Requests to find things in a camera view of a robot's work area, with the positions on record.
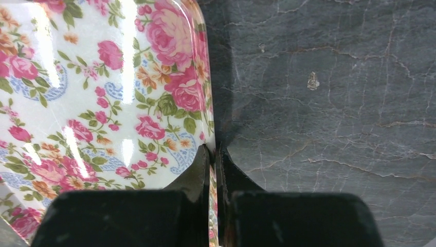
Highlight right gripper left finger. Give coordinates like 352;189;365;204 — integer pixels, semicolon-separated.
32;145;210;246

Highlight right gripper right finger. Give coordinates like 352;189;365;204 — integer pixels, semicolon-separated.
215;146;384;246

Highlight floral rectangular tray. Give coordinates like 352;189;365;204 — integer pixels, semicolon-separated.
1;1;215;244

